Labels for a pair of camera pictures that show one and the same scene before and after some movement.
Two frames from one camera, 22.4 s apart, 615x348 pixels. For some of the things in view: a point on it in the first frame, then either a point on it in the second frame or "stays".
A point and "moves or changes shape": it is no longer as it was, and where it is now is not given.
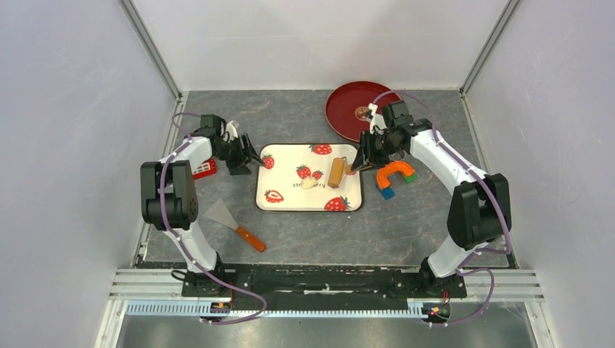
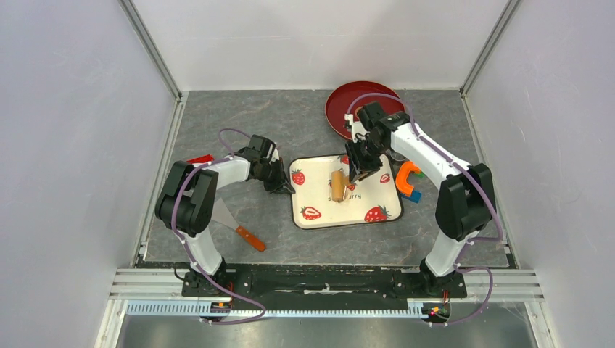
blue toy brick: [387, 193] to [415, 196]
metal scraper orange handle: [220, 214] stays
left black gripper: [243, 156] to [286, 187]
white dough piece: [307, 183] to [347, 194]
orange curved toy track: [383, 172] to [402, 183]
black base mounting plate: [322, 286] stays
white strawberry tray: [294, 178] moves or changes shape
